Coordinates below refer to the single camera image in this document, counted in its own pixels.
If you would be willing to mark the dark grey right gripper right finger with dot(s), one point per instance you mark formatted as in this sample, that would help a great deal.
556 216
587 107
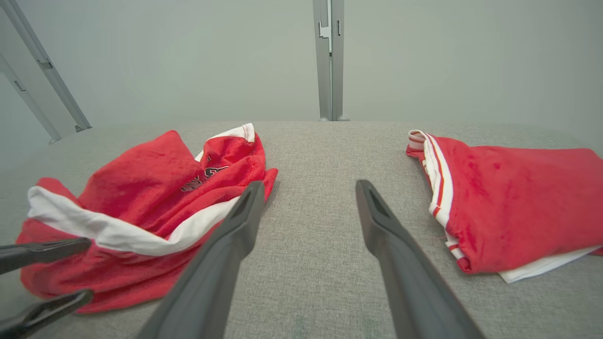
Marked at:
414 292

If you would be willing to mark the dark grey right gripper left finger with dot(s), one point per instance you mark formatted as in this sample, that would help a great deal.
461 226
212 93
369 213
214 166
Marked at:
212 282

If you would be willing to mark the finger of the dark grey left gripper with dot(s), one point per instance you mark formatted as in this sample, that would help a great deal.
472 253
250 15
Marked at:
42 313
42 253

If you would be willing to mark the red white sports shorts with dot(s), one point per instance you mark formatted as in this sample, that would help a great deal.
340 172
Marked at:
141 188

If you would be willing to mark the red white jersey shirt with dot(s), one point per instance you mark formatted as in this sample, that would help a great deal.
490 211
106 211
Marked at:
518 202

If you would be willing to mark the grey fabric sofa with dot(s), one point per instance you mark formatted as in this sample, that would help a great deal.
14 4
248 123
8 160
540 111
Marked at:
315 212

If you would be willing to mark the grey metal corner frame bar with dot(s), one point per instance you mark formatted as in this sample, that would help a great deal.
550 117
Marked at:
47 66
28 101

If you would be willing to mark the grey metal partition post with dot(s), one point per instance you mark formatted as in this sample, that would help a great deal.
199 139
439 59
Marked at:
325 70

